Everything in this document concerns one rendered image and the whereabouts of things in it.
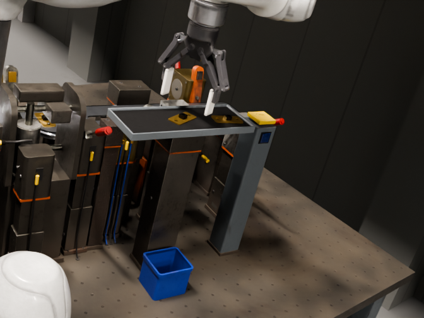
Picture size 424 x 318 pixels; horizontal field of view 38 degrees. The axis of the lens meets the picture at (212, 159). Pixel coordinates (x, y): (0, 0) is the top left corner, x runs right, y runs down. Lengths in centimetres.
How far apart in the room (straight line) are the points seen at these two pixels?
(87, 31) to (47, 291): 376
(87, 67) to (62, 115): 327
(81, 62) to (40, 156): 341
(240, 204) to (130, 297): 42
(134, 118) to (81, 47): 332
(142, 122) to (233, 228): 52
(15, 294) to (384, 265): 138
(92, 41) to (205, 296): 321
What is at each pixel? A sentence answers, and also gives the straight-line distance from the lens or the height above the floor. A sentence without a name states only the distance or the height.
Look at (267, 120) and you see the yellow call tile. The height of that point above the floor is 116.
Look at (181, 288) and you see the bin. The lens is 171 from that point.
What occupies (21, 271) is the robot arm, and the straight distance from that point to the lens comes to 110.
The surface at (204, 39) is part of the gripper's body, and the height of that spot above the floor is 139.
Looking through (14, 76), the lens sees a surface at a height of 108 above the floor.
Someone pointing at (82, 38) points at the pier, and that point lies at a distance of 480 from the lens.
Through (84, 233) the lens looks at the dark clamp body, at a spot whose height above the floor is 76.
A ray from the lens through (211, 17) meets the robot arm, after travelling 145.
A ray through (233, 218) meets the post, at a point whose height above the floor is 84.
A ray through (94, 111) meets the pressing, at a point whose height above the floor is 100.
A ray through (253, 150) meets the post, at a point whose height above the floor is 107.
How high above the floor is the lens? 179
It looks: 26 degrees down
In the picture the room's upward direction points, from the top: 15 degrees clockwise
